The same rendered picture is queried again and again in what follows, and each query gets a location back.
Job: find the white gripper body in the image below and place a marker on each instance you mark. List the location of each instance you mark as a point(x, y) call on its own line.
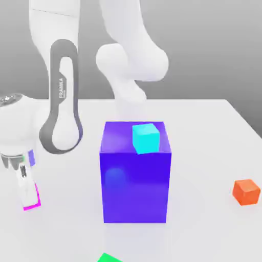
point(27, 190)

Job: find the small magenta cube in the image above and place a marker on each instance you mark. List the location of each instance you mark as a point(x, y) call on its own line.
point(38, 197)

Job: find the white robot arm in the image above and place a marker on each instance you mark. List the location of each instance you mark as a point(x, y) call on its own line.
point(61, 133)

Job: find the small green cube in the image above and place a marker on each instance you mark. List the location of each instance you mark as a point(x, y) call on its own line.
point(108, 258)

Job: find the small cyan cube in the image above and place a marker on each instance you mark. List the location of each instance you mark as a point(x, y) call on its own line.
point(145, 139)

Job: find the small orange cube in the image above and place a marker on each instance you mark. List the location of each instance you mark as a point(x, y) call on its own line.
point(246, 193)

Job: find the large blue box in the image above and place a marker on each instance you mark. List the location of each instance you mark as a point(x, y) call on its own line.
point(135, 188)

